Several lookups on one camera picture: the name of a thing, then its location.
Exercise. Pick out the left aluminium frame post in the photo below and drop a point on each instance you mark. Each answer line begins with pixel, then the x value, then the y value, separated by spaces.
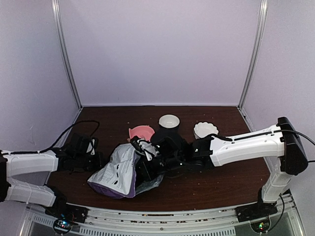
pixel 64 52

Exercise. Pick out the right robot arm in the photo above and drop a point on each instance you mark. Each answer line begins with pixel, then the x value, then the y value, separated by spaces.
pixel 167 151

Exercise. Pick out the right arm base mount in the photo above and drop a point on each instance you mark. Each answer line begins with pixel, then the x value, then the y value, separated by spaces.
pixel 257 215

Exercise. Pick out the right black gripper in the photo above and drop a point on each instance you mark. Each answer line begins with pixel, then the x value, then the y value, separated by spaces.
pixel 146 174

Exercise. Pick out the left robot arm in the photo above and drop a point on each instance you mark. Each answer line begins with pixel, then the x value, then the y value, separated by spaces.
pixel 80 153

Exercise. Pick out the pink cat-ear bowl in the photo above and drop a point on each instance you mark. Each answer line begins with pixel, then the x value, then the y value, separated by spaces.
pixel 142 131

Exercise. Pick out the aluminium frame post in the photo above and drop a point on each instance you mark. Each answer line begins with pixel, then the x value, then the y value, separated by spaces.
pixel 263 10
pixel 64 52

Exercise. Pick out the purple pet food bag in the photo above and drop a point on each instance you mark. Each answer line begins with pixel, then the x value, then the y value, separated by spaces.
pixel 117 179

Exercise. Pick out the dark blue ceramic bowl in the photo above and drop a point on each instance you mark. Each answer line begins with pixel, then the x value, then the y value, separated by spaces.
pixel 169 121

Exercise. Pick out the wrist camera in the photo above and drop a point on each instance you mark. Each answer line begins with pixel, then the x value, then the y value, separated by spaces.
pixel 91 150
pixel 144 148

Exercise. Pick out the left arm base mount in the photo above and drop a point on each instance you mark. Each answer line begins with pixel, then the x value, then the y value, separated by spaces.
pixel 66 215

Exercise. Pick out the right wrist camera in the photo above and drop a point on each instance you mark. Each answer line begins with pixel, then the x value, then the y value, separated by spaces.
pixel 144 148

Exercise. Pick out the white scalloped bowl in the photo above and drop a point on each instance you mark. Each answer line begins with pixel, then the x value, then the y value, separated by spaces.
pixel 203 129

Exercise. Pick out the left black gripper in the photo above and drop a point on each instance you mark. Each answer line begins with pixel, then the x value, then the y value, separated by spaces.
pixel 99 164

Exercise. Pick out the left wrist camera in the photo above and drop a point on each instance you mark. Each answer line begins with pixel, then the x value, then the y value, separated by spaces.
pixel 91 150

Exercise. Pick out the front aluminium rail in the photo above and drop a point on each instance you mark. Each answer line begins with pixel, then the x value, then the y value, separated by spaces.
pixel 209 222

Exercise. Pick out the right aluminium frame post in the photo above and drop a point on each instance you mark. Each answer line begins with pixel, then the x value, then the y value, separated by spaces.
pixel 263 10

